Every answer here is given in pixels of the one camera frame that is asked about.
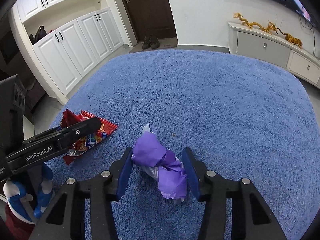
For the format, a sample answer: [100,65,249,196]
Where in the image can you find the red chip bag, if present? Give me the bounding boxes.
[60,109,118,165]

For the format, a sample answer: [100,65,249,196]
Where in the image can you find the purple paper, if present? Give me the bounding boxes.
[132,124,187,203]

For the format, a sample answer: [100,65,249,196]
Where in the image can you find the maroon sleeve forearm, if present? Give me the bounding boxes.
[5,204,35,240]

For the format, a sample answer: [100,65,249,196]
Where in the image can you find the blue white gloved hand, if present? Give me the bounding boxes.
[3,163,53,224]

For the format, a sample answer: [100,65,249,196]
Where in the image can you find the blue fluffy cloth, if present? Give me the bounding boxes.
[47,49,319,239]

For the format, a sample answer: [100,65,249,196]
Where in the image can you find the white shoe cabinet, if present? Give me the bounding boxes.
[9,0,124,104]

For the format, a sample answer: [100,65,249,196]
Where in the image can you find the dark shoes pair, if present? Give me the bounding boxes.
[142,36,160,50]

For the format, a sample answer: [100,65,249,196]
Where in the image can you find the white low tv cabinet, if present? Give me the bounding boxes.
[228,22,319,88]

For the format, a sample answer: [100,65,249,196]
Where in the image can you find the brown entrance door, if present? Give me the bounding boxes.
[123,0,177,42]

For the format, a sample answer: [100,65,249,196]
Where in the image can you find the golden dragon ornament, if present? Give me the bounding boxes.
[233,12,303,49]

